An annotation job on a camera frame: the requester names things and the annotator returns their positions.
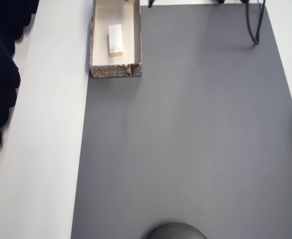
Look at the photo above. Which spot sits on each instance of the white rectangular block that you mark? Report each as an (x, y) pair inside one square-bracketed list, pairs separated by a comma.
[(116, 39)]

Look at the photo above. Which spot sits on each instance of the patterned open cardboard box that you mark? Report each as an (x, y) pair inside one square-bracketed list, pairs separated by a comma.
[(101, 52)]

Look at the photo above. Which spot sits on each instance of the grey table mat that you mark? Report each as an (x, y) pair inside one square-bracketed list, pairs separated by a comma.
[(175, 149)]

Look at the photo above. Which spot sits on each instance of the black round dome object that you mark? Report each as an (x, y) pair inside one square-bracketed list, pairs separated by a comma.
[(176, 231)]

